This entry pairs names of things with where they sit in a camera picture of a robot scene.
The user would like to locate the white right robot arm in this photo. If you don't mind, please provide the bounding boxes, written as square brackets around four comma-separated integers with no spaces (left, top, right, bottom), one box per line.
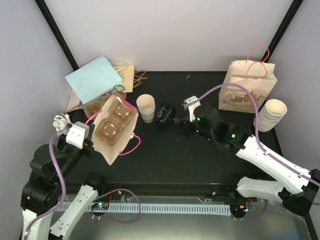
[175,99,320,217]

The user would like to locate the light blue paper bag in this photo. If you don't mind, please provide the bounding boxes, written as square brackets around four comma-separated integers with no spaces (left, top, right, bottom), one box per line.
[65,55,122,104]

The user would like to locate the tall stack paper cups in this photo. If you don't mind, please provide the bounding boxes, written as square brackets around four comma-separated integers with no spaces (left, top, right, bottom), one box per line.
[253,99,288,133]

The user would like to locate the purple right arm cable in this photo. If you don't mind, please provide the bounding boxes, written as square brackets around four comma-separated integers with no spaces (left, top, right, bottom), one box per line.
[194,83,320,222]

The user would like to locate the stacked pulp cup carriers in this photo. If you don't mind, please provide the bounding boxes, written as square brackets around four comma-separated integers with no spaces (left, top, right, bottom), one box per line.
[83,97,108,118]

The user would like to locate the small stack paper cups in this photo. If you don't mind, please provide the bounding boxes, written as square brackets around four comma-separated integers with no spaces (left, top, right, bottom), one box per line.
[136,94,156,124]

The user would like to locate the brown kraft paper bag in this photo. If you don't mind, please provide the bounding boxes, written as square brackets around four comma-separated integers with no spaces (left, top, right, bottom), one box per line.
[108,61,148,98]

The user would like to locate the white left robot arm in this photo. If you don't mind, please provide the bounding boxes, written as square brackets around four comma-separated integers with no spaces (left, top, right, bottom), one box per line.
[20,139,108,240]

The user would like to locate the patterned flat paper bag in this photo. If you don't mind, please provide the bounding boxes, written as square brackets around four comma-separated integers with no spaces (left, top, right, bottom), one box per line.
[65,90,85,113]

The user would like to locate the cream paper bag pink sides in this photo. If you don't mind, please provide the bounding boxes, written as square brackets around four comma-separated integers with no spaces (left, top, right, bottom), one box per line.
[84,94,141,165]

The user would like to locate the Cream Bear printed paper bag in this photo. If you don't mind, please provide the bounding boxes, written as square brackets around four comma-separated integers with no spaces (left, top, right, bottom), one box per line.
[218,49,278,113]

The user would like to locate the brown pulp cup carrier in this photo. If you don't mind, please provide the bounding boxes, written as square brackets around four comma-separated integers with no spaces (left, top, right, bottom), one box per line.
[95,100,136,145]

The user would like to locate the light blue slotted cable duct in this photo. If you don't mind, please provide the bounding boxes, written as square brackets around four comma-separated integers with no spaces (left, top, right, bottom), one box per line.
[85,203,231,216]

